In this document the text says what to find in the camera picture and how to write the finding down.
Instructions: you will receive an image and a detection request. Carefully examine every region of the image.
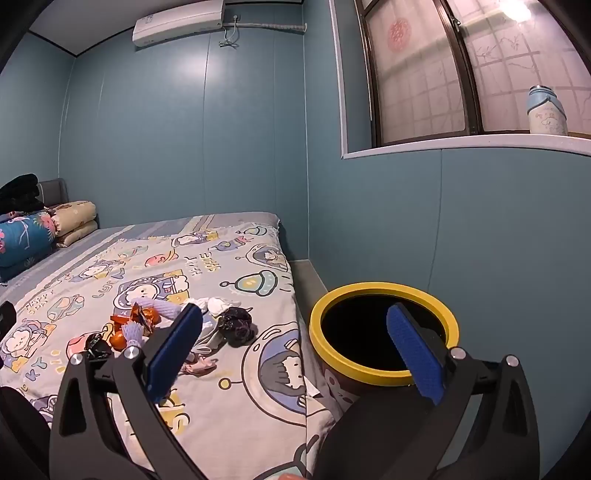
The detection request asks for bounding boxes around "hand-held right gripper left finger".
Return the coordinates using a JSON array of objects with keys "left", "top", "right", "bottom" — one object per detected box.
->
[{"left": 48, "top": 305, "right": 206, "bottom": 480}]

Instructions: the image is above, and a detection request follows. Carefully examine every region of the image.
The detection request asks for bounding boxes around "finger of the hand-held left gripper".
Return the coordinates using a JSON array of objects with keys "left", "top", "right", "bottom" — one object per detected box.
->
[{"left": 0, "top": 301, "right": 17, "bottom": 344}]

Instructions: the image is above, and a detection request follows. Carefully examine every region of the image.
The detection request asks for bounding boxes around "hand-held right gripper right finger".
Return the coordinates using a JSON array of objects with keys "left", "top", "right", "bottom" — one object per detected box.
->
[{"left": 387, "top": 303, "right": 542, "bottom": 480}]

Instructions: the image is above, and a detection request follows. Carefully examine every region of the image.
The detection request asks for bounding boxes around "pink wrapper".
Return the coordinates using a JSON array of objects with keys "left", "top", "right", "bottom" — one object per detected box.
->
[{"left": 179, "top": 354, "right": 218, "bottom": 376}]

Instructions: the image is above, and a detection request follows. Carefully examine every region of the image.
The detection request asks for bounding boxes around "purple foam fruit net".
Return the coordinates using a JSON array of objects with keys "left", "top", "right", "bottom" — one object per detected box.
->
[{"left": 122, "top": 322, "right": 149, "bottom": 348}]

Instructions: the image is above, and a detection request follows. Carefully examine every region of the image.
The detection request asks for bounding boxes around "orange plush toy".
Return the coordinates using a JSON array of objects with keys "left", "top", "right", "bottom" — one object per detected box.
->
[{"left": 111, "top": 302, "right": 161, "bottom": 335}]

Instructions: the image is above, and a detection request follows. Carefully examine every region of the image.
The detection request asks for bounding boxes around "purple knitted sock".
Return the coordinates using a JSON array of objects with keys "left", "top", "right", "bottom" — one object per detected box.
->
[{"left": 134, "top": 298, "right": 186, "bottom": 320}]

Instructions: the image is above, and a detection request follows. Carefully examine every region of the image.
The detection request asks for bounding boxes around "black plastic bag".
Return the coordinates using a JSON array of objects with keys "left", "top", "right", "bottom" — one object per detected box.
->
[{"left": 217, "top": 307, "right": 256, "bottom": 348}]

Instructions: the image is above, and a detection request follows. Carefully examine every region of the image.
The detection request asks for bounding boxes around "black foil wrapper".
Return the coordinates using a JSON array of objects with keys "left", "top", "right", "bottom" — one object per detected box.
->
[{"left": 84, "top": 332, "right": 113, "bottom": 361}]

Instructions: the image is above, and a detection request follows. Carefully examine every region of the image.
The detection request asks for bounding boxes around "yellow rimmed printed trash bin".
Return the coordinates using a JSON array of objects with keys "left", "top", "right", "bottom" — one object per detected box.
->
[{"left": 308, "top": 281, "right": 460, "bottom": 480}]

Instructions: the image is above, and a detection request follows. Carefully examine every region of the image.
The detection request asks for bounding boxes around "blue floral folded quilt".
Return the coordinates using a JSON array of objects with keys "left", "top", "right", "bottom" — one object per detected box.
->
[{"left": 0, "top": 210, "right": 57, "bottom": 282}]

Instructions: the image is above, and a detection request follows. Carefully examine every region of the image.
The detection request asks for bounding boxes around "cartoon printed blanket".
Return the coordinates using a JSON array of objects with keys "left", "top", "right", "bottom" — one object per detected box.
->
[{"left": 0, "top": 222, "right": 338, "bottom": 480}]

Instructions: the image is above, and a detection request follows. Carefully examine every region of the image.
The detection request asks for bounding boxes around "beige printed folded quilt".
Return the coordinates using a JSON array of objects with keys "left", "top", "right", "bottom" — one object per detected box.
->
[{"left": 50, "top": 200, "right": 99, "bottom": 249}]

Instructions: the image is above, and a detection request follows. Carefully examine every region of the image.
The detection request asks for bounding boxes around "folded black cloth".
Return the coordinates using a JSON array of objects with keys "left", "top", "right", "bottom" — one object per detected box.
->
[{"left": 0, "top": 174, "right": 44, "bottom": 215}]

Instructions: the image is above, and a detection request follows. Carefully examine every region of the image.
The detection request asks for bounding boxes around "grey bed headboard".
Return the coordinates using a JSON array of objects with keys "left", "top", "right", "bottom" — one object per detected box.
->
[{"left": 38, "top": 178, "right": 70, "bottom": 208}]

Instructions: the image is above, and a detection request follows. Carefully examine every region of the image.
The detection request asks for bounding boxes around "frosted glass window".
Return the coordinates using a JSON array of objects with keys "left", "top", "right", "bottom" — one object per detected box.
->
[{"left": 329, "top": 0, "right": 591, "bottom": 160}]

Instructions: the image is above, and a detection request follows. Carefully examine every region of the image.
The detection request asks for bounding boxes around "light blue printed water bottle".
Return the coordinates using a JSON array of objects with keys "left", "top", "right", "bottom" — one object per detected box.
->
[{"left": 527, "top": 85, "right": 570, "bottom": 136}]

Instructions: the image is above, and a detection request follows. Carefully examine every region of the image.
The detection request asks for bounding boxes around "red round window sticker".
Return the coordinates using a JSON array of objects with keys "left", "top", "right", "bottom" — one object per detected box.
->
[{"left": 388, "top": 18, "right": 419, "bottom": 53}]

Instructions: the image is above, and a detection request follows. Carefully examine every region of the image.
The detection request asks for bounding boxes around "white air conditioner pipe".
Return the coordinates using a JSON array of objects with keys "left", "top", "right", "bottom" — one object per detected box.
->
[{"left": 225, "top": 18, "right": 308, "bottom": 34}]

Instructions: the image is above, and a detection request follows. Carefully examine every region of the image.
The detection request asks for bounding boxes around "grey bed side rail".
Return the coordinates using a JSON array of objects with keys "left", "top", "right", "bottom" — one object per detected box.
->
[{"left": 288, "top": 259, "right": 329, "bottom": 301}]

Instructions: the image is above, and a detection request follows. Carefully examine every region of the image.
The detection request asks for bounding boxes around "white air conditioner cable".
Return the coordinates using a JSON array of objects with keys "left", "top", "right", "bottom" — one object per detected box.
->
[{"left": 218, "top": 14, "right": 241, "bottom": 49}]

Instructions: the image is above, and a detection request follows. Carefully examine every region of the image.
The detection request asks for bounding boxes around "white wall air conditioner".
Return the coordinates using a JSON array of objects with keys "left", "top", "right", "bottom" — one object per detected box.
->
[{"left": 132, "top": 0, "right": 225, "bottom": 47}]

